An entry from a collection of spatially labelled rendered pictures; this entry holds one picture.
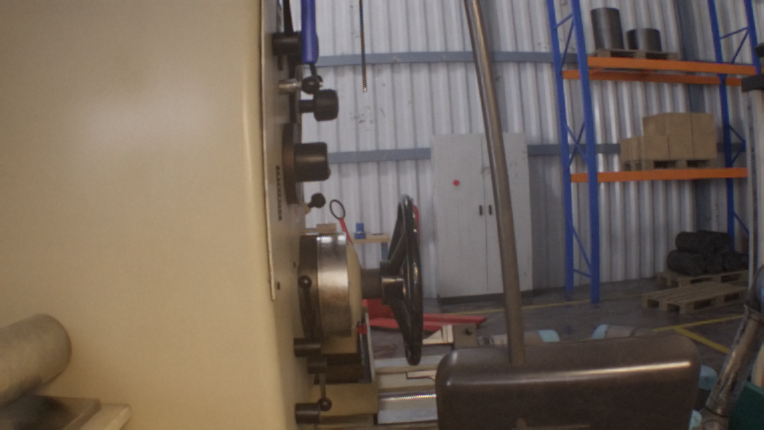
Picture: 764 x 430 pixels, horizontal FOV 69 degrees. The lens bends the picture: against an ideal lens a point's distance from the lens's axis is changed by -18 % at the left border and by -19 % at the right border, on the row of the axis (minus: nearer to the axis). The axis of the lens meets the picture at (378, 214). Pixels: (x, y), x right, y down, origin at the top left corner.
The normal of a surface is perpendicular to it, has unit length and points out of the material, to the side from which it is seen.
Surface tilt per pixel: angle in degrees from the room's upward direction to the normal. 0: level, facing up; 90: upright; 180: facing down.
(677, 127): 90
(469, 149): 90
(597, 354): 20
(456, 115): 90
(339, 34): 90
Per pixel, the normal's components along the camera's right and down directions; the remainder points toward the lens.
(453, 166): 0.04, 0.04
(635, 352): -0.12, -0.92
